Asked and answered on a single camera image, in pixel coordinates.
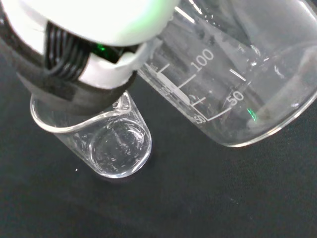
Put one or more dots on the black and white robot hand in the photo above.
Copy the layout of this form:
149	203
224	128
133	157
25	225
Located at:
104	22

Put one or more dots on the black bench cloth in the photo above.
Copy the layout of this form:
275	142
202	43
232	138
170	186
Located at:
198	198

